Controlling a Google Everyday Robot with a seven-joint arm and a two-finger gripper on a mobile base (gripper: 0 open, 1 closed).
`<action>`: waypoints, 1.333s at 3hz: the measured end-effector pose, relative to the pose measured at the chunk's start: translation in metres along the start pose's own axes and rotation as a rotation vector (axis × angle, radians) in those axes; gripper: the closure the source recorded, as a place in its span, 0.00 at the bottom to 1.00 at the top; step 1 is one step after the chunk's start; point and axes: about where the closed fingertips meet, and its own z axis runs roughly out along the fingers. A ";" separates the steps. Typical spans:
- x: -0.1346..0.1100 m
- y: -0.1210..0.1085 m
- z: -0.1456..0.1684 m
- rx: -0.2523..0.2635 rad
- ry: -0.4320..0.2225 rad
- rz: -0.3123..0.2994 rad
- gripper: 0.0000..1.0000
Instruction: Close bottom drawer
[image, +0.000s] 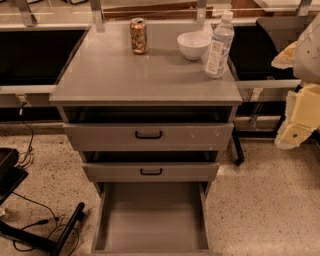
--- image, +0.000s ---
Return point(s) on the yellow foam gripper tip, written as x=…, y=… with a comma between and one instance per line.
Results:
x=308, y=58

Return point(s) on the grey bottom drawer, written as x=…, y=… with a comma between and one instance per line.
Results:
x=152, y=219

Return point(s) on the grey drawer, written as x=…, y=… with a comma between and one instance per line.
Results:
x=151, y=171
x=152, y=219
x=149, y=137

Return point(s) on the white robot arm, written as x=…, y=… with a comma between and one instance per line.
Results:
x=303, y=56

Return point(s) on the grey drawer cabinet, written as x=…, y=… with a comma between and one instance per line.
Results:
x=106, y=83

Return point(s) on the grey middle drawer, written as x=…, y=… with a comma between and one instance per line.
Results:
x=151, y=171

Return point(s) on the grey top drawer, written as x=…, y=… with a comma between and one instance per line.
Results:
x=149, y=137

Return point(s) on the black side table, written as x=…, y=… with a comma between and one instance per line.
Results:
x=263, y=88

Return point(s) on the clear plastic water bottle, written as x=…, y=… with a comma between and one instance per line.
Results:
x=222, y=37

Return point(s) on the white bowl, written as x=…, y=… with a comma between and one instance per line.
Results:
x=193, y=45

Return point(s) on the gold soda can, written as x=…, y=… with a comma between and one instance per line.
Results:
x=138, y=34

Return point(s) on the black stand base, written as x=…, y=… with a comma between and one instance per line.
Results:
x=18, y=230

